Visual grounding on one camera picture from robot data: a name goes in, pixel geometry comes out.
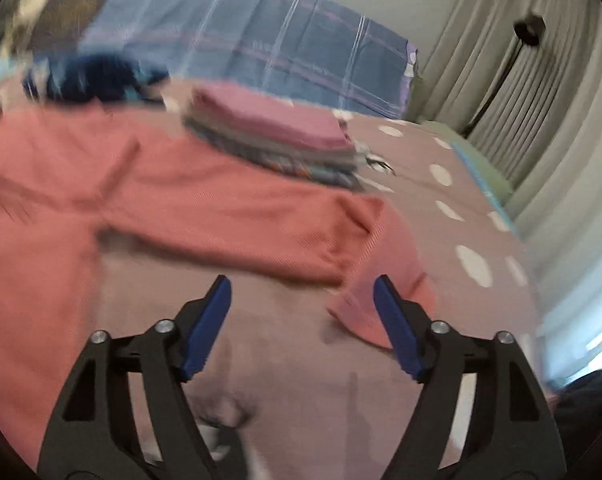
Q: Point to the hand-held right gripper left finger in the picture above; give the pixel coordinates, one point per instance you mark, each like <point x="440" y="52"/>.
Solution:
<point x="208" y="330"/>

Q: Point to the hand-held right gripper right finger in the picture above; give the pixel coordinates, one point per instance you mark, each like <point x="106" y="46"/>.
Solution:
<point x="396" y="325"/>

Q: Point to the salmon pink garment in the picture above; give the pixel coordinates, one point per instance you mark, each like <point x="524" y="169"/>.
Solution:
<point x="206" y="210"/>

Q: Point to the stack of folded clothes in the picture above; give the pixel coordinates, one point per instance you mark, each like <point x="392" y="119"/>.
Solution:
<point x="281" y="125"/>

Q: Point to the pink polka dot bed sheet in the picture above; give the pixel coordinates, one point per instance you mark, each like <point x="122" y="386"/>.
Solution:
<point x="431" y="210"/>

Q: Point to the light green blanket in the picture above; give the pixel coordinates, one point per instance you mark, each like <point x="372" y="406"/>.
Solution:
<point x="471" y="155"/>

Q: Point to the dark cloth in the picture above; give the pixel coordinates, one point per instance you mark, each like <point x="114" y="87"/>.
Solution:
<point x="591" y="410"/>

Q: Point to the beige curtain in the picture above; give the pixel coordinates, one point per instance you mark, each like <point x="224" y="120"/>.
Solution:
<point x="556" y="135"/>

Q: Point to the navy star-print cloth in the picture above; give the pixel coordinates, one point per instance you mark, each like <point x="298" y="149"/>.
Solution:
<point x="96" y="77"/>

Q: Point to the blue plaid pillow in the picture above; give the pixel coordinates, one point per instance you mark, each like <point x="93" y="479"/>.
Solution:
<point x="256" y="35"/>

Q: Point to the black floor lamp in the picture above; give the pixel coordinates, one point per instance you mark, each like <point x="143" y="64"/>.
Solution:
<point x="530" y="27"/>

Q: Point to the dark brown patterned pillow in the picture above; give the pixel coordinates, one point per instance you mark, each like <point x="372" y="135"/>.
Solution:
<point x="71" y="15"/>

